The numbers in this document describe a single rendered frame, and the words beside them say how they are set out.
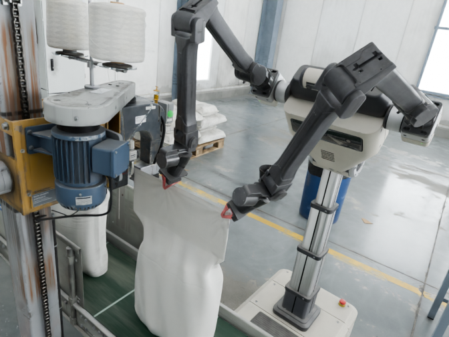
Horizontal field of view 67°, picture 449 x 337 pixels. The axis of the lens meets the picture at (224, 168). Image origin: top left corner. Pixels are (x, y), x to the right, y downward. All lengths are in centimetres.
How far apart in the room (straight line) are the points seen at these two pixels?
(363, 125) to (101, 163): 89
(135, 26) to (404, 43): 821
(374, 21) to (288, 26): 214
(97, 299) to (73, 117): 108
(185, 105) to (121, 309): 107
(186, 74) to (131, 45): 18
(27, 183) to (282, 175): 80
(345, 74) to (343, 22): 858
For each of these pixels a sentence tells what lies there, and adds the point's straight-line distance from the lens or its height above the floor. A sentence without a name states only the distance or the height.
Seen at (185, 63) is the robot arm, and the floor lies 155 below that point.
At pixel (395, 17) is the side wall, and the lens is 910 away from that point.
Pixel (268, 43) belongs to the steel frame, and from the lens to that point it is 986.
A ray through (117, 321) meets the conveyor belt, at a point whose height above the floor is 38.
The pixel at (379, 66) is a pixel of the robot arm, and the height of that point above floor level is 163.
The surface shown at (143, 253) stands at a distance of 148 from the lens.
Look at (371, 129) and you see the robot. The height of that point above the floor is 140.
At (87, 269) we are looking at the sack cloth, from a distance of 196.
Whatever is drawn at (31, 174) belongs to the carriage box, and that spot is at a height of 116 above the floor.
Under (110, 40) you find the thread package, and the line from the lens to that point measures 108.
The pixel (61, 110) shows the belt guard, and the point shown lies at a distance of 102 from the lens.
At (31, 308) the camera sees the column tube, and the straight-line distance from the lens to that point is 159.
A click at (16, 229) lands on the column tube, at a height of 94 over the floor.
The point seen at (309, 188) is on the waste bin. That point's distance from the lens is 341.
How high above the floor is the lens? 166
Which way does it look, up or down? 22 degrees down
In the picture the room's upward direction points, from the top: 7 degrees clockwise
